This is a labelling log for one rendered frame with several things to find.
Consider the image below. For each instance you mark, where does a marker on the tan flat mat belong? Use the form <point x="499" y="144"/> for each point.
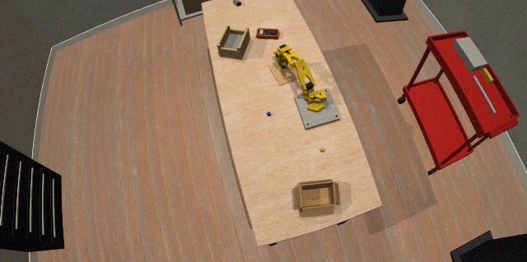
<point x="283" y="76"/>

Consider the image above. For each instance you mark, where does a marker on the orange digital multimeter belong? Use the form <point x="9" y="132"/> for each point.
<point x="263" y="33"/>

